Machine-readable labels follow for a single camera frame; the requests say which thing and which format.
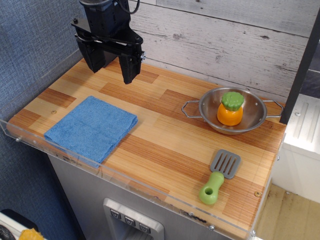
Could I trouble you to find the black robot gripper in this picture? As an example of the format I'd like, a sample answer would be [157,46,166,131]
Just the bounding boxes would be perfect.
[71,0,145,85]

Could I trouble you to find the orange toy carrot green top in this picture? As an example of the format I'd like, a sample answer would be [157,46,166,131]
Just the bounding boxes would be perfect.
[217,91,244,127]

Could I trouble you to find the blue folded cloth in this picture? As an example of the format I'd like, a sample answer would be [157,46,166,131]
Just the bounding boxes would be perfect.
[44,96,138,168]

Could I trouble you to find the silver toy fridge dispenser panel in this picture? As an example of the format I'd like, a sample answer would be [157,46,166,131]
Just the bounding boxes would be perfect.
[103,198,165,240]

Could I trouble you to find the clear acrylic table guard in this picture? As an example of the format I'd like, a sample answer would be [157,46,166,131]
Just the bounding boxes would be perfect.
[5,60,285,240]

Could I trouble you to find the yellow object bottom left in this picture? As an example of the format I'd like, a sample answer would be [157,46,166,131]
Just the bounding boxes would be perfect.
[18,228,45,240]

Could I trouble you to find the black and white corner object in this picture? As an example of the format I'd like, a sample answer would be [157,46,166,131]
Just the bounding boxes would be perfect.
[0,209,39,240]

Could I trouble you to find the white toy sink unit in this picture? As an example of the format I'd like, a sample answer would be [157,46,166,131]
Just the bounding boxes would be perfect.
[271,94,320,203]

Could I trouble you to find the steel bowl with wire handles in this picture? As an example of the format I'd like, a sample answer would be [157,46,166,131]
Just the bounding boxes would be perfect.
[181,87,284,135]

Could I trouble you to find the grey spatula green handle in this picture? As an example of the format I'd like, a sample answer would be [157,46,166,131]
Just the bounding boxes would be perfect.
[198,149,241,205]

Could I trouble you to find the black vertical post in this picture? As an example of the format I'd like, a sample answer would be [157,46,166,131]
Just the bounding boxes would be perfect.
[279,10,320,125]

